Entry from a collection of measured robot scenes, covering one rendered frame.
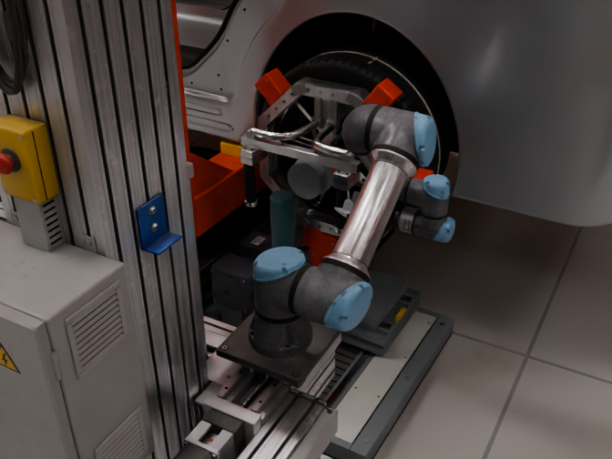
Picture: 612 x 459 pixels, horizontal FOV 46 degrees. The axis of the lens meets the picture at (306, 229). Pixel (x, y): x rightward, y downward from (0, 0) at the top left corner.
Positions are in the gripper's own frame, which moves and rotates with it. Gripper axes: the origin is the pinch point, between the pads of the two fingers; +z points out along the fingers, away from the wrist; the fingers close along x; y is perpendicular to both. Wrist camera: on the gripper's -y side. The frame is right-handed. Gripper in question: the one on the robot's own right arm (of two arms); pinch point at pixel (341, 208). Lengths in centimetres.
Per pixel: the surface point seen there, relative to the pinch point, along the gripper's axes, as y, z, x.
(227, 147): -11, 71, -39
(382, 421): -75, -21, 6
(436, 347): -76, -23, -40
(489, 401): -83, -49, -29
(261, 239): -40, 47, -25
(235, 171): -15, 60, -29
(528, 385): -83, -59, -45
